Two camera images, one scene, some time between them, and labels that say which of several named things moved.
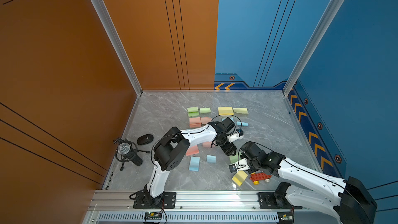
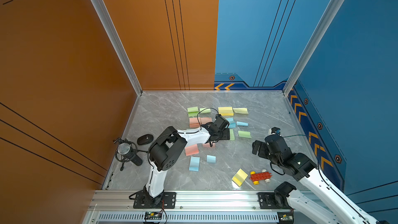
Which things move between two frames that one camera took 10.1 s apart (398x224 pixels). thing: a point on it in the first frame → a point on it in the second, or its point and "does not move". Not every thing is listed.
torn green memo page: (204, 110) does not move
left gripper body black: (228, 147) → (225, 134)
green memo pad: (193, 111) does not move
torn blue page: (211, 158) does not move
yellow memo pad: (225, 110) does not move
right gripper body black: (250, 163) → (263, 151)
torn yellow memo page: (242, 110) does not move
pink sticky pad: (208, 144) does not move
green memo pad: (235, 158) → (231, 135)
